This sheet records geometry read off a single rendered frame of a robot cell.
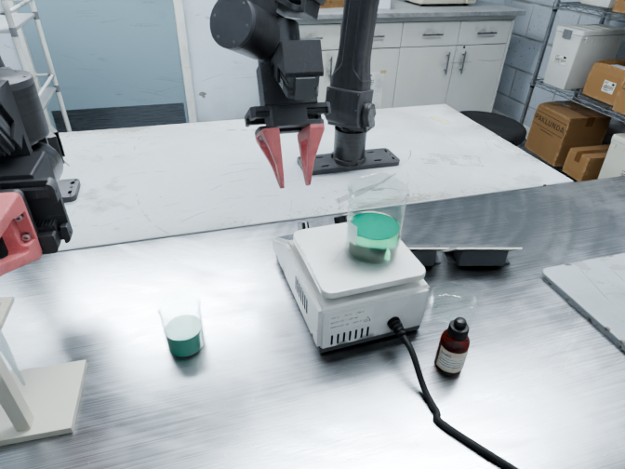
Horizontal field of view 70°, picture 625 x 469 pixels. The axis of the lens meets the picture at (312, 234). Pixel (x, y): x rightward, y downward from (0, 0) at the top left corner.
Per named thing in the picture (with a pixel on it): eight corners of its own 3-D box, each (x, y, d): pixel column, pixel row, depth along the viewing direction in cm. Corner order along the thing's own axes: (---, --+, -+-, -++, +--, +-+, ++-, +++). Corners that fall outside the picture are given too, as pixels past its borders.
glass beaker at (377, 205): (393, 277, 47) (405, 208, 43) (336, 264, 49) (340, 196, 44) (404, 242, 53) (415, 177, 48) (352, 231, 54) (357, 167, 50)
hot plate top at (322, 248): (290, 236, 54) (290, 230, 54) (380, 221, 57) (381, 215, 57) (324, 301, 45) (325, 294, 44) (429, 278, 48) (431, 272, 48)
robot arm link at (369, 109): (368, 105, 78) (381, 97, 82) (324, 97, 82) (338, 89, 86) (365, 140, 82) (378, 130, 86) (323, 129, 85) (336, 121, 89)
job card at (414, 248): (372, 246, 66) (375, 222, 64) (432, 246, 67) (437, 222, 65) (378, 272, 61) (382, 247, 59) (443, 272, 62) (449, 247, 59)
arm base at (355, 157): (406, 127, 86) (391, 115, 91) (306, 136, 81) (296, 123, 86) (400, 166, 90) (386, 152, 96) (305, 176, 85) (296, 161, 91)
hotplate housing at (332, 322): (272, 253, 64) (270, 206, 60) (355, 238, 68) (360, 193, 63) (324, 374, 47) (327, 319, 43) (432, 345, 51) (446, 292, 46)
